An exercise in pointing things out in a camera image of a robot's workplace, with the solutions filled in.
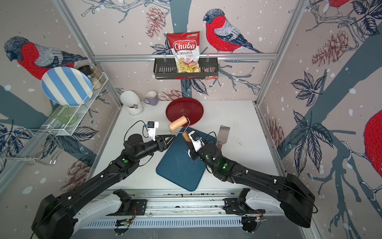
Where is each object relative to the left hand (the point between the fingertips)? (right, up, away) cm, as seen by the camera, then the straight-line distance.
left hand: (176, 134), depth 71 cm
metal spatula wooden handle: (+29, -5, +30) cm, 41 cm away
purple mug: (-25, +25, +46) cm, 58 cm away
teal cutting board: (-2, -21, +16) cm, 26 cm away
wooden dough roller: (0, +5, 0) cm, 5 cm away
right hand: (+6, -3, +4) cm, 8 cm away
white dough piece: (+5, -14, +21) cm, 26 cm away
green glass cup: (-54, +11, -1) cm, 55 cm away
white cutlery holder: (-39, +20, +39) cm, 58 cm away
